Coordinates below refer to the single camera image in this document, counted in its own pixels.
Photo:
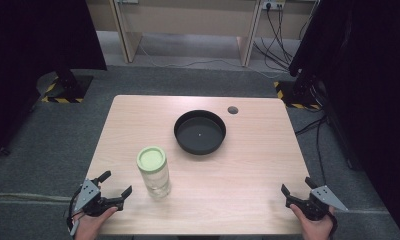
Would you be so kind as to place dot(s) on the clear jar with green lid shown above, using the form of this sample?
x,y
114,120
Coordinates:
x,y
153,171

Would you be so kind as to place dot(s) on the black round tray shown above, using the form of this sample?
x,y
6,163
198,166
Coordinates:
x,y
200,133

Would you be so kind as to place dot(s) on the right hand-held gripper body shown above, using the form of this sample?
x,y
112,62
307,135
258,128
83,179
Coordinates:
x,y
316,201

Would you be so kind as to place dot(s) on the white wall power outlet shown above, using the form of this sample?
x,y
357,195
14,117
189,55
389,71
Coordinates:
x,y
273,4

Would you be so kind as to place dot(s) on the black stand base striped tape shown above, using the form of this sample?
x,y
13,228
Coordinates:
x,y
68,87
299,95

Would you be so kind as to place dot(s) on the light wooden desk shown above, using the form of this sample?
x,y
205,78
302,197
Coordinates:
x,y
188,16

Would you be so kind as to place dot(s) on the person's left hand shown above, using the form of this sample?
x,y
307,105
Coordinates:
x,y
93,225

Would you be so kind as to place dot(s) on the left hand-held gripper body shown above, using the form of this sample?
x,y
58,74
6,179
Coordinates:
x,y
88,195

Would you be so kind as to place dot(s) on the black curtain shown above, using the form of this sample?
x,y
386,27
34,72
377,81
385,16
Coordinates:
x,y
371,83
28,60

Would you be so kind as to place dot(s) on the person's right hand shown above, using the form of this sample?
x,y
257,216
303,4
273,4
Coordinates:
x,y
313,228

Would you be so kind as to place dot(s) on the round table grommet hole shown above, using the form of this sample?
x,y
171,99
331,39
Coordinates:
x,y
233,110

